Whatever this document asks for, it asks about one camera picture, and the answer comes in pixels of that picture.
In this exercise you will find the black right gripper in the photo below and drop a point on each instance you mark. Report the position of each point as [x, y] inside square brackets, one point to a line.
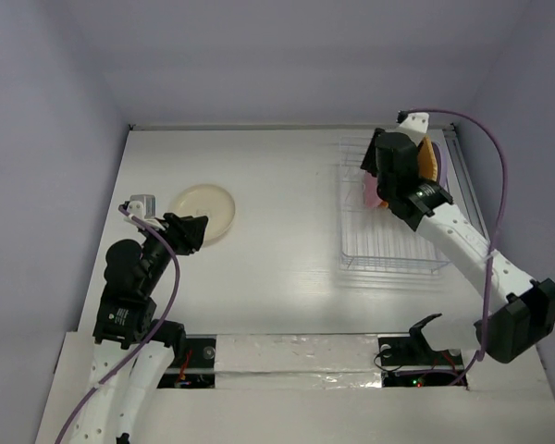
[376, 151]

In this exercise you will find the white wire dish rack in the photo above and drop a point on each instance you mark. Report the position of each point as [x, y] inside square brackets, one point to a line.
[372, 239]

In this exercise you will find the cream plate with bear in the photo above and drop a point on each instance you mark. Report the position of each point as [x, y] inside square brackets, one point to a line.
[209, 200]

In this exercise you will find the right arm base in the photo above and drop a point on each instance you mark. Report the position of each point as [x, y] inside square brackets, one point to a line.
[404, 364]

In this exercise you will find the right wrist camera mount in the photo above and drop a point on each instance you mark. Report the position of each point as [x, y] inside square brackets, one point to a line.
[413, 124]

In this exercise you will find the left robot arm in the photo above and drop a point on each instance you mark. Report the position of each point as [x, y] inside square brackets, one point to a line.
[132, 348]

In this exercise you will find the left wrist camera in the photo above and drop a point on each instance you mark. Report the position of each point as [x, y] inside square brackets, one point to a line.
[141, 208]

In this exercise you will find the white foil covered board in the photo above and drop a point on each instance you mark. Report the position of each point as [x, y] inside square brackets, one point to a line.
[296, 362]

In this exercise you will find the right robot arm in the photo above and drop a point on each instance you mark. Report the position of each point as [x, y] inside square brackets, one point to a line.
[518, 311]

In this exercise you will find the purple plate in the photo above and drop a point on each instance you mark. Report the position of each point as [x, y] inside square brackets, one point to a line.
[442, 164]

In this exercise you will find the pink round plate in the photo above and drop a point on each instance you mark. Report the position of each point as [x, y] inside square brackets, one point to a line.
[370, 195]

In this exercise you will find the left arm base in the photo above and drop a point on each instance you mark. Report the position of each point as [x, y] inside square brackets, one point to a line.
[195, 368]

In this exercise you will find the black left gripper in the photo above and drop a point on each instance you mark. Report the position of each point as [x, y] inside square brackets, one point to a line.
[185, 231]

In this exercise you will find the square woven orange tray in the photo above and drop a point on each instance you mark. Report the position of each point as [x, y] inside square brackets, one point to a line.
[427, 161]

